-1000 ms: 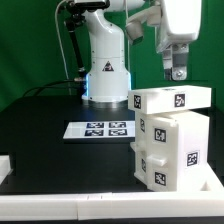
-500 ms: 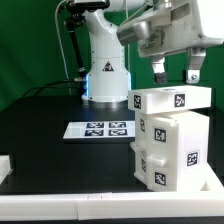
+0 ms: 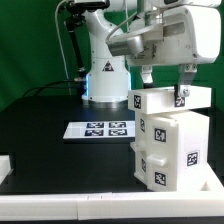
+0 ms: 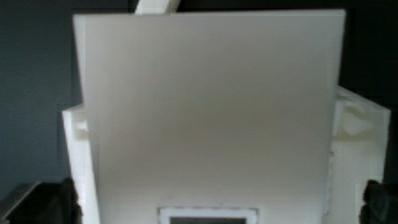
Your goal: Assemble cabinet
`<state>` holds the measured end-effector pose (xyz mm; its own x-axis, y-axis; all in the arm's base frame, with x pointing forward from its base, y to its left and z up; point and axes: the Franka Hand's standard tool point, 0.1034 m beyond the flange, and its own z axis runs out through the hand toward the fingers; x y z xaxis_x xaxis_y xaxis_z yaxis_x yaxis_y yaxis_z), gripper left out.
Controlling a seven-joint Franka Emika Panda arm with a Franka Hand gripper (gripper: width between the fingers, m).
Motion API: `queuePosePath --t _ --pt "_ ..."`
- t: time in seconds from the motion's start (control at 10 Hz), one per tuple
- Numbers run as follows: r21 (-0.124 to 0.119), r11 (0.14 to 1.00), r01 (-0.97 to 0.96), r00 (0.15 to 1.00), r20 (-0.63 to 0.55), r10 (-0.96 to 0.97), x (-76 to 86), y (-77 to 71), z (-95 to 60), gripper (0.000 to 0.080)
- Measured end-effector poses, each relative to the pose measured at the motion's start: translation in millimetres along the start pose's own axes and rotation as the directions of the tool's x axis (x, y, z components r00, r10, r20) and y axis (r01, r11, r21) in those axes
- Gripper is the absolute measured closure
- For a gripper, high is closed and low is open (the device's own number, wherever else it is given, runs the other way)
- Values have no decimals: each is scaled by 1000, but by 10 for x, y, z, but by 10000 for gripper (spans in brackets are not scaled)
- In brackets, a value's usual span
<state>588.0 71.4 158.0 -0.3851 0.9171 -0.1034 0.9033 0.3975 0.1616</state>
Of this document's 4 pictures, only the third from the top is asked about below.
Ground white cabinet door panel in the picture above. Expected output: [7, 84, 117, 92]
[130, 113, 147, 184]
[146, 116, 179, 191]

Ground white cable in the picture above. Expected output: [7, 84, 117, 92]
[104, 0, 168, 43]

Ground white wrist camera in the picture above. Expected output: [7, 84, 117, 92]
[106, 24, 163, 56]

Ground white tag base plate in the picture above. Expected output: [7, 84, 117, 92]
[63, 121, 135, 140]

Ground black cable bundle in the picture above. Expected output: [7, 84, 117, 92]
[21, 78, 84, 98]

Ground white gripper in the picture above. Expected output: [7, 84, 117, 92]
[127, 5, 221, 98]

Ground white cabinet body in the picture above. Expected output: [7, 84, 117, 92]
[144, 111, 210, 192]

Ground small white cabinet top box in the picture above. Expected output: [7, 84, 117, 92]
[128, 86, 212, 114]

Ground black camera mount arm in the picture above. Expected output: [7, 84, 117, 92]
[65, 0, 110, 81]

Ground white U-shaped obstacle fence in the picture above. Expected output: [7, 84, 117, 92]
[0, 154, 224, 222]

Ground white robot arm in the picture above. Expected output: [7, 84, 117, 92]
[85, 0, 222, 103]

